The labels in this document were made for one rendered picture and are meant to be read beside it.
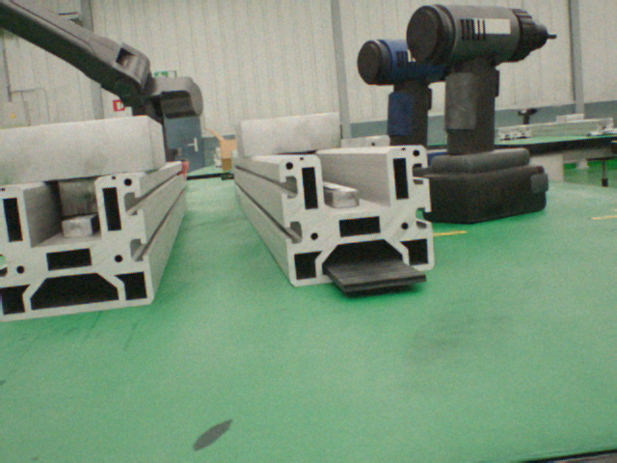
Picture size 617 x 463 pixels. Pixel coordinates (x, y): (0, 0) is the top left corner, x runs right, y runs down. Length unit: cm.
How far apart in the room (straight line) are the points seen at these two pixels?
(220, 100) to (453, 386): 1209
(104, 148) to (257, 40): 1189
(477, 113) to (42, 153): 42
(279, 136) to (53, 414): 54
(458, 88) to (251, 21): 1180
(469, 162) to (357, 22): 1186
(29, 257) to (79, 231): 5
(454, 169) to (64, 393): 50
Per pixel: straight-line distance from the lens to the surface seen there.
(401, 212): 47
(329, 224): 46
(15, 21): 123
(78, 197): 55
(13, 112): 1277
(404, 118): 93
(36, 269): 47
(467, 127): 72
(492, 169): 73
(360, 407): 25
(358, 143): 115
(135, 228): 46
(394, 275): 43
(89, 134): 53
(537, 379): 27
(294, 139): 78
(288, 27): 1244
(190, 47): 1246
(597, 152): 374
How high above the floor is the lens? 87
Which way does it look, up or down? 8 degrees down
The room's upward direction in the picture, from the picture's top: 5 degrees counter-clockwise
